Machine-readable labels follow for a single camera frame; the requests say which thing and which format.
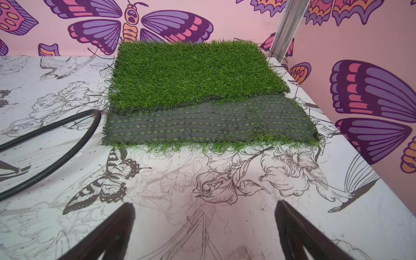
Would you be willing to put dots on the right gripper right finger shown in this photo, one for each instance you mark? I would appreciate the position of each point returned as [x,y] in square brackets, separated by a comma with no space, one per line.
[297,236]

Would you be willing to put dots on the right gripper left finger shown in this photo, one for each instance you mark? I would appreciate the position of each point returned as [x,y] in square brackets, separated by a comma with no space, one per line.
[109,241]

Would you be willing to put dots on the green artificial grass mat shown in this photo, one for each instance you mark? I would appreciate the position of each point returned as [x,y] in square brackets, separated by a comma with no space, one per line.
[219,95]

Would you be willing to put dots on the aluminium corner frame post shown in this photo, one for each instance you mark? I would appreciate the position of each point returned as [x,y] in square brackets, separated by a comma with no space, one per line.
[288,26]

